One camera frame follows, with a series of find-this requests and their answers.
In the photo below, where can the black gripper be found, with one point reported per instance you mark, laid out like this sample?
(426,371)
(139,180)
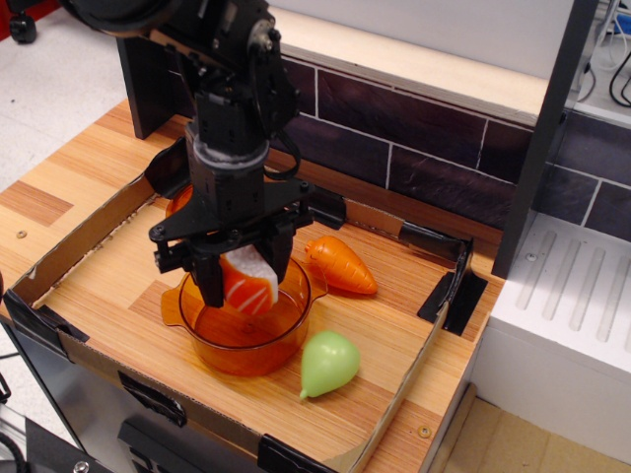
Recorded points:
(234,204)

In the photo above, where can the salmon sushi toy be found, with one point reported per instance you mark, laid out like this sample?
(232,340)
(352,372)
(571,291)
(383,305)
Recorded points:
(250,285)

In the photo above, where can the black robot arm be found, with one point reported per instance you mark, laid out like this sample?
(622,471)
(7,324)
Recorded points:
(229,55)

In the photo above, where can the orange transparent pot lid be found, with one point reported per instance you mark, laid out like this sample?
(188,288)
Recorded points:
(180,200)

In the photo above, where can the orange transparent pot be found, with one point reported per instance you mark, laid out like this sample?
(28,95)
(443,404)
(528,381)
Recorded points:
(231,342)

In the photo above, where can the cardboard fence with black tape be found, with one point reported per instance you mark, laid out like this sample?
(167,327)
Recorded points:
(82,298)

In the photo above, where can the orange toy carrot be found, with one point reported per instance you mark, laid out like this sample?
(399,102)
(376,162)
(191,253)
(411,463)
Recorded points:
(341,266)

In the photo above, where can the green toy pear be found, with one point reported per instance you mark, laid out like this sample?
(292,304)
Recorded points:
(329,361)

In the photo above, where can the black caster wheel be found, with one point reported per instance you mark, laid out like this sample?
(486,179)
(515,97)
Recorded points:
(22,28)

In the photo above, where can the white ridged sink drainboard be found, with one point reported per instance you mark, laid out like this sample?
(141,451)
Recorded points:
(568,292)

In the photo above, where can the dark vertical post left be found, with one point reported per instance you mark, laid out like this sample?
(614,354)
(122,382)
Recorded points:
(154,85)

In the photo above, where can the dark vertical post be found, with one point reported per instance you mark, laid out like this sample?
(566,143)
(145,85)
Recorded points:
(559,95)
(154,85)

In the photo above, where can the dark vertical post right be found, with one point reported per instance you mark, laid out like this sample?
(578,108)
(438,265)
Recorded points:
(559,95)

